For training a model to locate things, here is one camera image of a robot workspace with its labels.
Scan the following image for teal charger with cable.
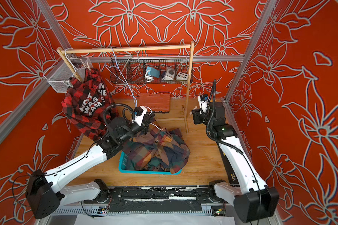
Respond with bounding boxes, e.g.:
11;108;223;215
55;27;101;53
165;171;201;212
144;67;160;82

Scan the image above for red brown box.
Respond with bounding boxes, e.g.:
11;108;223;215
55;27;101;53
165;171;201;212
138;93;171;113

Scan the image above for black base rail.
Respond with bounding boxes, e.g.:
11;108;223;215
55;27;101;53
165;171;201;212
83;185;230;215

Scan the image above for white mesh basket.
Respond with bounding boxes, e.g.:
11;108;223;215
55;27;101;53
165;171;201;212
44;57;93;93

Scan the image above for dark plaid shirt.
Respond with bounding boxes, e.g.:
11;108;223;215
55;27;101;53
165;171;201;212
123;125;190;159
125;146;189;174

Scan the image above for wooden hanging rack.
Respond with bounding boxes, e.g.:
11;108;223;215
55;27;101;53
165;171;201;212
69;41;195;133

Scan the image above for black yellow tool case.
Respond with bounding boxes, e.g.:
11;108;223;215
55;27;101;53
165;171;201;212
217;144;239;187

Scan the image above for red black plaid shirt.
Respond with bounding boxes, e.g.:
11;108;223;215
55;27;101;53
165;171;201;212
62;68;115;141

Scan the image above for teal plastic basket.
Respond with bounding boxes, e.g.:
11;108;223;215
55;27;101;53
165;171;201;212
118;152;182;175

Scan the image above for white dotted box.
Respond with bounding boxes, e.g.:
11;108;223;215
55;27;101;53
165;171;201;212
176;72;189;82

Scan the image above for white power adapter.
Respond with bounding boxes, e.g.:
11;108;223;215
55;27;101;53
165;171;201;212
162;67;176;81

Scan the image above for black wire basket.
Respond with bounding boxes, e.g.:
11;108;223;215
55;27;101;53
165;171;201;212
106;55;192;84

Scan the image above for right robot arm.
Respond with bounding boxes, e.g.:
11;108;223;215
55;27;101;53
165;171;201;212
192;80;279;223

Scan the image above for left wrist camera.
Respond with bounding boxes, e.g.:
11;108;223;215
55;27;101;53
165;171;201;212
134;106;147;126

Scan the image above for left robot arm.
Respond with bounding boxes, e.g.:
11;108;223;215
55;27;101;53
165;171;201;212
25;104;154;219

